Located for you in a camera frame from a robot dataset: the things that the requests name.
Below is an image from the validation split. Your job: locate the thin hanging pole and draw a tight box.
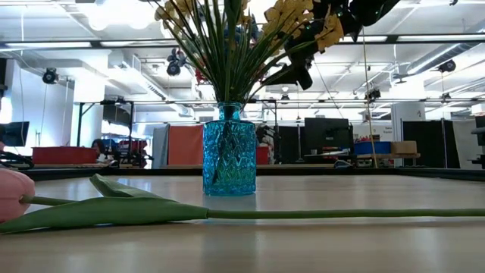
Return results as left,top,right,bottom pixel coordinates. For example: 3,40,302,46
359,26,377,168

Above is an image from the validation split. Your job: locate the blue patterned glass vase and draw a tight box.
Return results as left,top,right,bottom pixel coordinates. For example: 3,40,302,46
202,101,258,197

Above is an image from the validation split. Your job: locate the pink artificial tulip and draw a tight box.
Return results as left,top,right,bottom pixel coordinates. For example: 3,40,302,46
0,168,485,235

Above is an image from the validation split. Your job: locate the wide black partition panel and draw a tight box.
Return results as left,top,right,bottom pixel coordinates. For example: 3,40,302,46
402,120,462,170

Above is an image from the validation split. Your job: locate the orange partition panel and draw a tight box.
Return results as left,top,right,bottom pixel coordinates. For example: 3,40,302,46
167,124,205,166

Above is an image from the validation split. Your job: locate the silver ventilation duct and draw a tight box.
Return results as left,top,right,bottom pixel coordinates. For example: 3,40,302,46
393,42,485,79

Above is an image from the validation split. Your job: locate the black equipment silhouette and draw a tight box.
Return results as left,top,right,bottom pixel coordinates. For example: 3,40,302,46
469,115,485,170

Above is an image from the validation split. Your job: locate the large black monitor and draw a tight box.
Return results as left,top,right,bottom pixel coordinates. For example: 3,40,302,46
304,117,350,155

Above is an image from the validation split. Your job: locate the yellow artificial flower bunch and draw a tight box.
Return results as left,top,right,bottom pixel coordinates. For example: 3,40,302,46
227,0,345,115
154,0,251,115

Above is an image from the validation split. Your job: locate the narrow black partition panel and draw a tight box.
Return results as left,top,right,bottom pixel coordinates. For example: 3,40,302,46
273,125,304,165

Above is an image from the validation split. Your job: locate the blue plastic bin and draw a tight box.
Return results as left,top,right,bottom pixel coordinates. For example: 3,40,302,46
352,141,393,155

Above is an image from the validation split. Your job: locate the black table edge rail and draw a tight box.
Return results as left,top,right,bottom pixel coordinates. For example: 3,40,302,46
18,165,485,183

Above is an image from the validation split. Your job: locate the grey partition panel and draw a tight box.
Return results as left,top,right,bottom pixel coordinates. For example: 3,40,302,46
151,124,170,170

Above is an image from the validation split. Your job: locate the dark computer monitor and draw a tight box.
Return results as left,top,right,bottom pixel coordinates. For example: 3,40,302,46
0,121,30,148

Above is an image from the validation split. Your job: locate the long red bin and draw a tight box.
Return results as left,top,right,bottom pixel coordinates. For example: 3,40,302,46
32,146,99,166

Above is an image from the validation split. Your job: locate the black cable bundle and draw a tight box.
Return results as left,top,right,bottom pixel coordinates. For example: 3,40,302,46
0,150,36,170

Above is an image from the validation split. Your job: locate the black metal frame stand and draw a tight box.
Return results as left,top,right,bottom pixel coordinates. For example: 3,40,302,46
77,100,136,149

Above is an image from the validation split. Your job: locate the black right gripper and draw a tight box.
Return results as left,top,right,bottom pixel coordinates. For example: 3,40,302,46
261,0,401,91

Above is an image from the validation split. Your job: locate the small red box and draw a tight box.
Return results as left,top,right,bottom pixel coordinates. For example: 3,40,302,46
256,146,271,166

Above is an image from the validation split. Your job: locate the dark workstation equipment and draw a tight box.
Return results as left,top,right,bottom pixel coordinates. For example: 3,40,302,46
109,138,155,170

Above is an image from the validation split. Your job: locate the black overhead frame bar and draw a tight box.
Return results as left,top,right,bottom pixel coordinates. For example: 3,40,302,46
0,33,485,49

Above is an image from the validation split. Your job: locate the brown cardboard box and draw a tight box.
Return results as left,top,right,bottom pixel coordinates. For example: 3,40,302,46
390,140,418,155

